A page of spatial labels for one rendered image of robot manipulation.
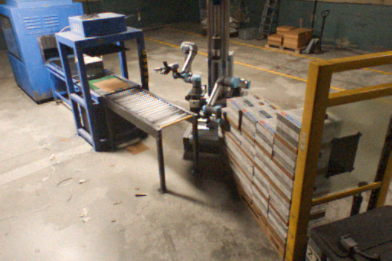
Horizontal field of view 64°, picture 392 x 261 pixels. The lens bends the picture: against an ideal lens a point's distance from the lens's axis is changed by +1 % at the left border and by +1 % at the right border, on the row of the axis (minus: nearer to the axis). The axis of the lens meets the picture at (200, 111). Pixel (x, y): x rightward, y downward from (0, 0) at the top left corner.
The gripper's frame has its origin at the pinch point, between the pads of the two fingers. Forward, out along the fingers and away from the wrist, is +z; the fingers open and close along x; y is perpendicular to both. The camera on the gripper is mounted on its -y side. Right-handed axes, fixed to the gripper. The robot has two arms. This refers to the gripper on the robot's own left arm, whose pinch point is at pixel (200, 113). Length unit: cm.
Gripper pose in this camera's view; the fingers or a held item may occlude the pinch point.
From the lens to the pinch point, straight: 364.5
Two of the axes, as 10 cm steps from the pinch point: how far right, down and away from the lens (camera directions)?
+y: -0.2, -9.1, -4.2
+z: -6.5, -3.0, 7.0
